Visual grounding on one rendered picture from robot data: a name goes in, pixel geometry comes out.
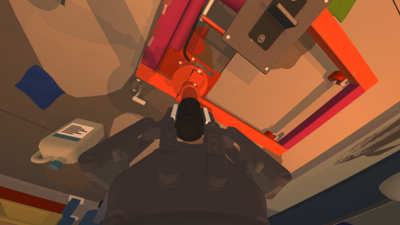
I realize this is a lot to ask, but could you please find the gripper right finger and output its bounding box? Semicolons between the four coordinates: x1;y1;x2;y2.
203;106;293;192

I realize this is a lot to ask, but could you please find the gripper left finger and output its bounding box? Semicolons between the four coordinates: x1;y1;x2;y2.
78;103;179;173

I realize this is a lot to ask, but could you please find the black handle grip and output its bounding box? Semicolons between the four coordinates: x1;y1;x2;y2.
174;97;206;142

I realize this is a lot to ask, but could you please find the grey brake pedal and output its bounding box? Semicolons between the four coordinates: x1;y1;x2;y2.
130;78;147;106

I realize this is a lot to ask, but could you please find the brown speckled saddle plate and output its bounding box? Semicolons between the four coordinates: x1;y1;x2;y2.
221;0;333;76

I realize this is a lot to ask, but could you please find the orange transmission jack body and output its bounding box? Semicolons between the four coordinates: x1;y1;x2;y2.
135;0;379;157

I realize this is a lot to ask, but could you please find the red caster wheel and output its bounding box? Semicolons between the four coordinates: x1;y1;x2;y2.
327;70;350;88
263;130;284;142

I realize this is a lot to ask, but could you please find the white jug with label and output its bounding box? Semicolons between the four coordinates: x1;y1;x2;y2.
30;118;106;172

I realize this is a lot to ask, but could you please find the blue cloth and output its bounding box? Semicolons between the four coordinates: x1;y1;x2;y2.
14;64;67;111

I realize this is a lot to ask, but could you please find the dark blue panel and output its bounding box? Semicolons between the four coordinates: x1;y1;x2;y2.
268;149;400;225

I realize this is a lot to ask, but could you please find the yellow tray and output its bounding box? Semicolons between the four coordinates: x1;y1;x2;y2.
0;198;64;225

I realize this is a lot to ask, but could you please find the white rounded object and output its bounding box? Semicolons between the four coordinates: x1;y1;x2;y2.
378;171;400;203

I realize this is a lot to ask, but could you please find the green cloth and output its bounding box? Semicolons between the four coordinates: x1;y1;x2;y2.
326;0;357;24

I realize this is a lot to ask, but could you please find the orange pump handle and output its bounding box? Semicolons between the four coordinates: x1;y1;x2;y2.
171;60;210;105

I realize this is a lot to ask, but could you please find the blue tool with white bracket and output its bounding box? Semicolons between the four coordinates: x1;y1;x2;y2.
58;194;102;225

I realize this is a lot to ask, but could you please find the black saddle adapter bracket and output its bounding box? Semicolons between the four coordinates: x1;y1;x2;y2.
248;0;309;52

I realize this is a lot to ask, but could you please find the black hydraulic hose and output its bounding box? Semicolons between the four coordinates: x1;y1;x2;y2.
183;0;208;62

